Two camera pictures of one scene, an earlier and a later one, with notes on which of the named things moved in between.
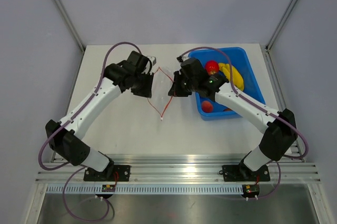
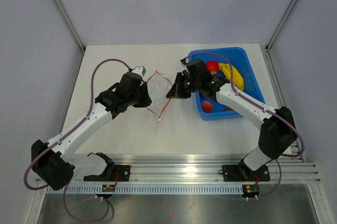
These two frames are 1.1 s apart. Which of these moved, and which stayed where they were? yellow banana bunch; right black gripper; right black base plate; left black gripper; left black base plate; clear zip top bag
Moved: clear zip top bag; left black gripper
Stayed: left black base plate; yellow banana bunch; right black base plate; right black gripper
